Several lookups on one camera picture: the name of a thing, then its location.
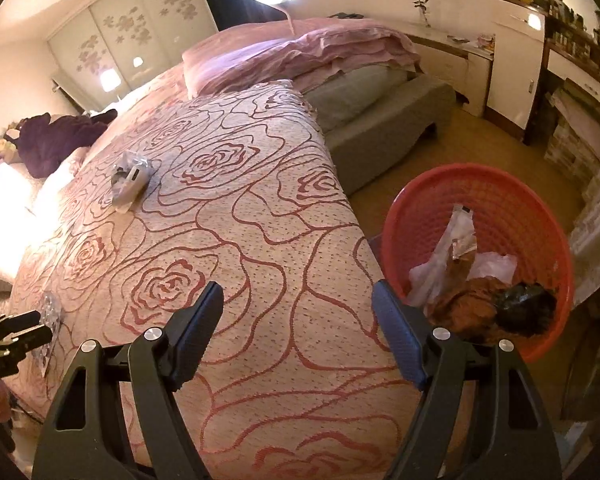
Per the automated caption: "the silver pill blister pack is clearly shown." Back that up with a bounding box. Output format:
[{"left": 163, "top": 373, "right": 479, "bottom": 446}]
[{"left": 29, "top": 289, "right": 65, "bottom": 378}]

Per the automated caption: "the brown wrapper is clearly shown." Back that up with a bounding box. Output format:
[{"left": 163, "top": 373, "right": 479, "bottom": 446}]
[{"left": 426, "top": 278, "right": 508, "bottom": 344}]

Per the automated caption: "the cat print plastic wrapper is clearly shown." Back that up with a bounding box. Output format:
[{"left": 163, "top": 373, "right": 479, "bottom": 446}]
[{"left": 111, "top": 151, "right": 154, "bottom": 214}]

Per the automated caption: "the white tissue trash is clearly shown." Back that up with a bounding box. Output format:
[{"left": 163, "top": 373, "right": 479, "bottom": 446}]
[{"left": 467, "top": 252, "right": 518, "bottom": 285}]

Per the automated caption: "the red plastic trash basket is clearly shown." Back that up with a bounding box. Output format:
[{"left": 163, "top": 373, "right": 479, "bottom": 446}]
[{"left": 380, "top": 164, "right": 574, "bottom": 363}]

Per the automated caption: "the black crumpled bag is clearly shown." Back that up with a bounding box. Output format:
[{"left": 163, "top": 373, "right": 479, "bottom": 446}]
[{"left": 494, "top": 282, "right": 557, "bottom": 337}]

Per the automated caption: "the clear plastic wrapper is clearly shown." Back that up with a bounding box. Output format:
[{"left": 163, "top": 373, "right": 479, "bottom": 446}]
[{"left": 406, "top": 204, "right": 477, "bottom": 308}]

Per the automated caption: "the dark purple garment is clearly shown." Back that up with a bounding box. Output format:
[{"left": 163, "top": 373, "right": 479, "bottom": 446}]
[{"left": 15, "top": 110, "right": 118, "bottom": 179}]

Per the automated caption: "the rose pattern bedspread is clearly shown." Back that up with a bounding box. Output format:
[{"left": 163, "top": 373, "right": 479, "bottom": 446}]
[{"left": 7, "top": 67, "right": 419, "bottom": 479}]

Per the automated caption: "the dresser with mirror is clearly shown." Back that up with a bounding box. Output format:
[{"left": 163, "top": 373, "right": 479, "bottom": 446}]
[{"left": 504, "top": 0, "right": 600, "bottom": 188}]

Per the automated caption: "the grey bed end bench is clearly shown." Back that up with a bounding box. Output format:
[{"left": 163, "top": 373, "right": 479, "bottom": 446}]
[{"left": 304, "top": 65, "right": 456, "bottom": 195}]

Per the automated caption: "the white sliding wardrobe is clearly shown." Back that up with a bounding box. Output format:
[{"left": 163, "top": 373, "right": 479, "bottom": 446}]
[{"left": 48, "top": 0, "right": 218, "bottom": 112}]

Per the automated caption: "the white low cabinet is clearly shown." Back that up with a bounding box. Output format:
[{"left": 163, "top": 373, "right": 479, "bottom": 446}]
[{"left": 382, "top": 20, "right": 494, "bottom": 117}]

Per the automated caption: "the white tall cabinet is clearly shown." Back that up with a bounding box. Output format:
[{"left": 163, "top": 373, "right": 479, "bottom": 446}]
[{"left": 486, "top": 0, "right": 545, "bottom": 141}]

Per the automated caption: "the folded pink quilt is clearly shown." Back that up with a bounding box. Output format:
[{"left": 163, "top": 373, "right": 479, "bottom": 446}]
[{"left": 182, "top": 18, "right": 420, "bottom": 98}]

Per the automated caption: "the rose in vase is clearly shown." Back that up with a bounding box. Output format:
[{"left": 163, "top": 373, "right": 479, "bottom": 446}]
[{"left": 413, "top": 0, "right": 431, "bottom": 28}]

